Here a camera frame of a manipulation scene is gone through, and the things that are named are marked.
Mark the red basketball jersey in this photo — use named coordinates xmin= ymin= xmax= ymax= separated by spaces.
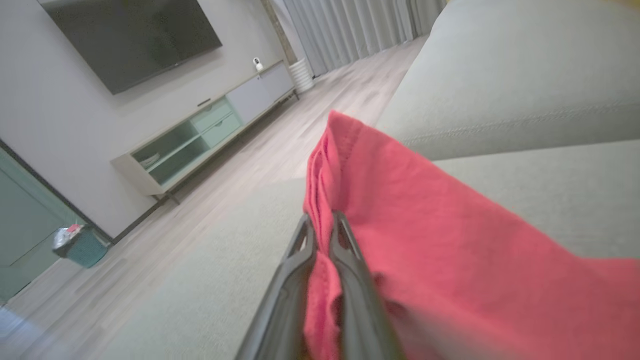
xmin=302 ymin=110 xmax=640 ymax=360

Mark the low TV cabinet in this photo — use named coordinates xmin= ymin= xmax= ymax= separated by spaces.
xmin=111 ymin=60 xmax=300 ymax=206

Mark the white trash bag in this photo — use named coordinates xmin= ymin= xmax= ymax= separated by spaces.
xmin=52 ymin=225 xmax=84 ymax=251

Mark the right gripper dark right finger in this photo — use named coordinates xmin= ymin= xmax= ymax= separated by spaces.
xmin=330 ymin=211 xmax=406 ymax=360

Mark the black wall television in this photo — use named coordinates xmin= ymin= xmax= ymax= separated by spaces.
xmin=37 ymin=0 xmax=223 ymax=96

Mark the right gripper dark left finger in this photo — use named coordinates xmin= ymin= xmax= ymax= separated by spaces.
xmin=235 ymin=214 xmax=318 ymax=360

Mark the grey sofa seat cushion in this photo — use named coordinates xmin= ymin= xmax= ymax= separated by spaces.
xmin=375 ymin=0 xmax=640 ymax=162

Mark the white ribbed cylinder appliance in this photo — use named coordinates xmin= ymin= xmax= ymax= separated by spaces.
xmin=289 ymin=58 xmax=316 ymax=94

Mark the dark grey curtain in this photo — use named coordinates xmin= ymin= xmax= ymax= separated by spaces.
xmin=407 ymin=0 xmax=448 ymax=37

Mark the light grey curtain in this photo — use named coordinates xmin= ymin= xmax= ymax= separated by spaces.
xmin=280 ymin=0 xmax=416 ymax=77

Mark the green glass door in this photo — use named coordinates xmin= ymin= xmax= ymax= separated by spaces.
xmin=0 ymin=137 xmax=113 ymax=305

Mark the teal trash bin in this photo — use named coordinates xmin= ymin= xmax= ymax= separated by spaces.
xmin=52 ymin=224 xmax=111 ymax=269

